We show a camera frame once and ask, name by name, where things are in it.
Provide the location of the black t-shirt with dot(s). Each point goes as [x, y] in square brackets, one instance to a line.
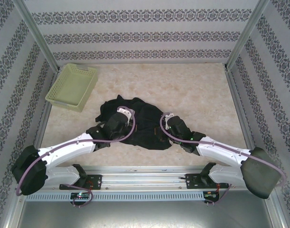
[144, 118]

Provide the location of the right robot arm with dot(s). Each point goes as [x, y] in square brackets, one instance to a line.
[218, 154]

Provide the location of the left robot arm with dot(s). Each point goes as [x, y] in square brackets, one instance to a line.
[71, 152]

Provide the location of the light green plastic basket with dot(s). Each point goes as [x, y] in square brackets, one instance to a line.
[71, 85]

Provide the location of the small circuit board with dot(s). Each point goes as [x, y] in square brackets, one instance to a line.
[79, 195]
[211, 194]

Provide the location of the grey metal shelf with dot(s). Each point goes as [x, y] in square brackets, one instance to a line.
[144, 213]

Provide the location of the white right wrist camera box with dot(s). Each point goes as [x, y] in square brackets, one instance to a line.
[169, 116]

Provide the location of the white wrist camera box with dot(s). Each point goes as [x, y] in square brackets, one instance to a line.
[123, 112]
[169, 116]

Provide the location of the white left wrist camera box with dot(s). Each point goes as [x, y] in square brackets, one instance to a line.
[123, 112]

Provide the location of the aluminium mounting rail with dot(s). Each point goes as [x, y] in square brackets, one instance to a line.
[140, 178]

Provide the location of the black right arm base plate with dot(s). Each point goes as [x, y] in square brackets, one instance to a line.
[189, 181]

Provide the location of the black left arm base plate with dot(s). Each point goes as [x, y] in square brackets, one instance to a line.
[97, 181]

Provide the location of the aluminium side rail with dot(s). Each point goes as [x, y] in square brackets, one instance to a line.
[42, 123]
[232, 83]

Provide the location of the aluminium frame post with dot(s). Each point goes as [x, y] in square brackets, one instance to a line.
[249, 31]
[33, 28]

